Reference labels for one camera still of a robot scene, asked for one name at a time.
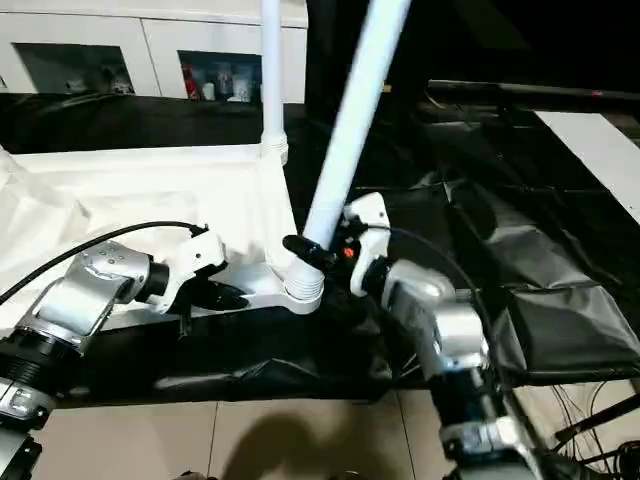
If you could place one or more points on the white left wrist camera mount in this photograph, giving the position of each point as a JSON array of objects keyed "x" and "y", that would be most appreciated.
[{"x": 195, "y": 255}]

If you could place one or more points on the white glass door cabinet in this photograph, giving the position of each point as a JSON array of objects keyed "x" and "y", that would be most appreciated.
[{"x": 150, "y": 30}]

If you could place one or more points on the black work mat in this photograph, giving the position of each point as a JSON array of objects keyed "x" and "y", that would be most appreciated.
[{"x": 500, "y": 200}]

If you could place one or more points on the flat white board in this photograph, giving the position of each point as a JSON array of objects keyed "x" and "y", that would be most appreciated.
[{"x": 595, "y": 155}]

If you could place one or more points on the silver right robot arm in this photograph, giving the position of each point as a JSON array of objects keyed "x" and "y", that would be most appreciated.
[{"x": 450, "y": 330}]

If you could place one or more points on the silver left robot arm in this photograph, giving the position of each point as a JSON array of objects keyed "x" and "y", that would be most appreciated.
[{"x": 80, "y": 295}]

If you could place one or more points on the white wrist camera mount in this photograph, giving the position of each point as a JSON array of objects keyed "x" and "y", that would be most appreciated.
[
  {"x": 367, "y": 210},
  {"x": 195, "y": 255}
]

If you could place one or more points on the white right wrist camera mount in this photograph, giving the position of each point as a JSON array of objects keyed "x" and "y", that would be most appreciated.
[{"x": 367, "y": 210}]

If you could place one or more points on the white plastic table leg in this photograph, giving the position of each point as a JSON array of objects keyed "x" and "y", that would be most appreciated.
[
  {"x": 355, "y": 125},
  {"x": 272, "y": 75}
]

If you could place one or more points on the long black rod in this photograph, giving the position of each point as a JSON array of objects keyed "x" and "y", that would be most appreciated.
[{"x": 525, "y": 92}]

